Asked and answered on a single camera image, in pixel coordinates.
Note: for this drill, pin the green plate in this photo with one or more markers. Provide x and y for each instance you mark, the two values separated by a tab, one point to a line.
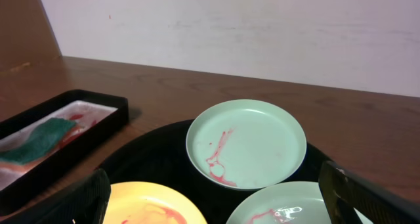
246	144
296	202

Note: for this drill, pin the yellow plate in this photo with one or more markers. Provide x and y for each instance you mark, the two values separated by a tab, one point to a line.
143	202

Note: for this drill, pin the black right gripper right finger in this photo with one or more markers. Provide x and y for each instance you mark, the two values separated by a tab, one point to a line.
346	194

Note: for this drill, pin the black rectangular soapy tray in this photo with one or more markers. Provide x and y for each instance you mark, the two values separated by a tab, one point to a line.
98	117

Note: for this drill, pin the green yellow sponge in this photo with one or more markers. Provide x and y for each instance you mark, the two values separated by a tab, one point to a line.
41	141

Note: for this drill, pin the black round tray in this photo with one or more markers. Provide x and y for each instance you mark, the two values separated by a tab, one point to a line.
160	157

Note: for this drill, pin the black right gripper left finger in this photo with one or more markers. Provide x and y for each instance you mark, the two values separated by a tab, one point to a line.
84	201

